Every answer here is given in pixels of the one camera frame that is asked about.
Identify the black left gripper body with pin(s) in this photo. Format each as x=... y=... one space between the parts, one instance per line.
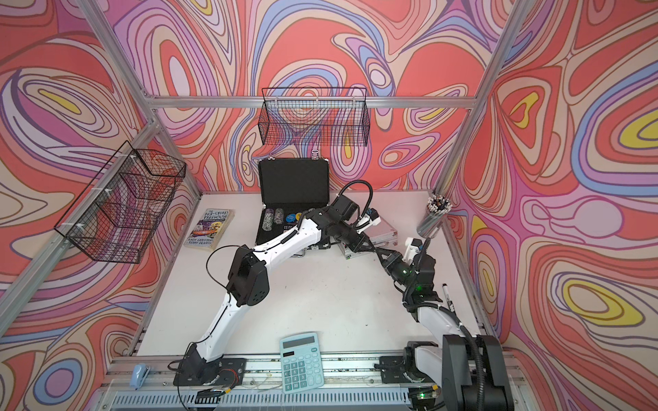
x=348 y=235

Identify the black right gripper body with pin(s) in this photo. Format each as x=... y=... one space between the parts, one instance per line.
x=400 y=271

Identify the black poker set case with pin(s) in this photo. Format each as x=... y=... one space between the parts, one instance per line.
x=289 y=187

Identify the silver poker set case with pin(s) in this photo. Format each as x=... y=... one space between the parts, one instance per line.
x=382 y=235

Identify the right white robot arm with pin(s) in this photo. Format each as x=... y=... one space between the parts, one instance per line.
x=469 y=369

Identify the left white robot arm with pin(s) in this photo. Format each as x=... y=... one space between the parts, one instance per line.
x=248 y=280

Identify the black marker pen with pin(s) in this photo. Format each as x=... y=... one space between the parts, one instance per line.
x=448 y=299

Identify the silver pencil cup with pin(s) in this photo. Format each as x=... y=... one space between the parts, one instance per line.
x=437 y=207

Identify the treehouse paperback book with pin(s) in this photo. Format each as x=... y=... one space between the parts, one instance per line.
x=209 y=229

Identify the teal calculator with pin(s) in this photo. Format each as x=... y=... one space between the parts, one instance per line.
x=301 y=363

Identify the small blue stapler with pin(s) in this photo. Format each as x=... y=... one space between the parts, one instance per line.
x=139 y=376

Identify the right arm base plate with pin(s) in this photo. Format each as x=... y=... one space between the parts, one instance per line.
x=400 y=370

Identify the back black wire basket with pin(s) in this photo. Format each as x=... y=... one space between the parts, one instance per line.
x=314 y=116

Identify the black wire basket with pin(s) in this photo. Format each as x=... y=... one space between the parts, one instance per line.
x=314 y=116
x=116 y=219

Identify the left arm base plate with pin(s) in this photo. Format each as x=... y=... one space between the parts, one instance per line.
x=225 y=372

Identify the left black wire basket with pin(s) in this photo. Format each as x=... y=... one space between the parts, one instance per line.
x=116 y=219

